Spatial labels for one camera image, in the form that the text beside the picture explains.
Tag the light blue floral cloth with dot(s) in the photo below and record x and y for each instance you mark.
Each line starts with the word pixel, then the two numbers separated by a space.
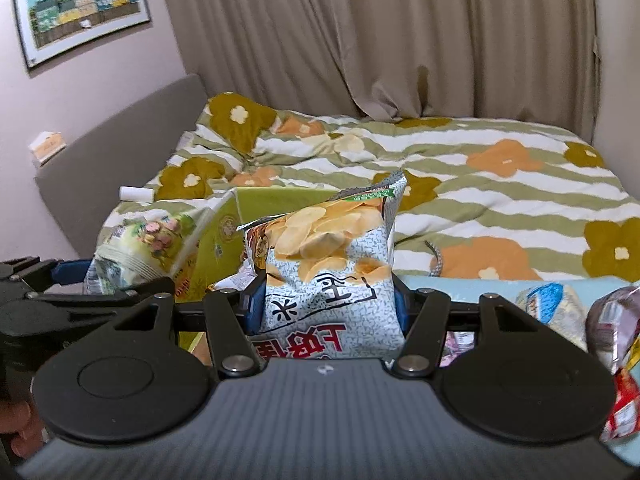
pixel 465 284

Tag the person's left hand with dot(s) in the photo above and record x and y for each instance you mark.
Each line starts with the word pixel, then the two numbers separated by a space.
pixel 20 425

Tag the green cardboard box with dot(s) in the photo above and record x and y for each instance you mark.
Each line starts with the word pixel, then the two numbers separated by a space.
pixel 220 250

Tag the tissue box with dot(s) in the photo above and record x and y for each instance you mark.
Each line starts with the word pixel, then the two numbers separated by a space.
pixel 47 147

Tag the pale green snack bag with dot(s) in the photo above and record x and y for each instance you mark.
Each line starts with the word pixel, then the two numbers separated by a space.
pixel 140 245

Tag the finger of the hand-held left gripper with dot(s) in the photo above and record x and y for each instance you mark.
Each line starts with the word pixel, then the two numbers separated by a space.
pixel 75 271
pixel 100 300

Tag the white tube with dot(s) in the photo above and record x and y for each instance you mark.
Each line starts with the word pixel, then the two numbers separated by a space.
pixel 136 194

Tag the white and blue snack bag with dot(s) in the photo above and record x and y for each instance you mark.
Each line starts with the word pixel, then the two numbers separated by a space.
pixel 550 310

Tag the red snack bag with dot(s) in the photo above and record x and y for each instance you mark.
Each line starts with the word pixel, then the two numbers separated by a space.
pixel 625 405

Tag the floral striped blanket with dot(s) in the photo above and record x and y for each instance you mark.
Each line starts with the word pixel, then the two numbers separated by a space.
pixel 475 200

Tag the purple snack bag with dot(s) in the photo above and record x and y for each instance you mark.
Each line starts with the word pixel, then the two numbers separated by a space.
pixel 615 320

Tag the pink snack packet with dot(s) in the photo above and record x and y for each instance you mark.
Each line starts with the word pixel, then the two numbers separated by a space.
pixel 459 345

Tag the beige curtain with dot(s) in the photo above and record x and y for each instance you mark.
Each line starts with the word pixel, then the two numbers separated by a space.
pixel 350 35

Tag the grey headboard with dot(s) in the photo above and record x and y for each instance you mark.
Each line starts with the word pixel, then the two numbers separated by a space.
pixel 115 145

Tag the potato chips bag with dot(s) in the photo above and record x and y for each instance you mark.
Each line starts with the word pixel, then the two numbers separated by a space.
pixel 320 280

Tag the framed wall picture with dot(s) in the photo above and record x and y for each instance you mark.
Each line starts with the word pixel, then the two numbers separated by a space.
pixel 75 5

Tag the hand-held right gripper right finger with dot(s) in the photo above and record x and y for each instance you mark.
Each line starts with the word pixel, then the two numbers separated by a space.
pixel 400 310

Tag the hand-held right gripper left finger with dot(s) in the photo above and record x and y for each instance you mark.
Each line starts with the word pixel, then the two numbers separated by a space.
pixel 252 310

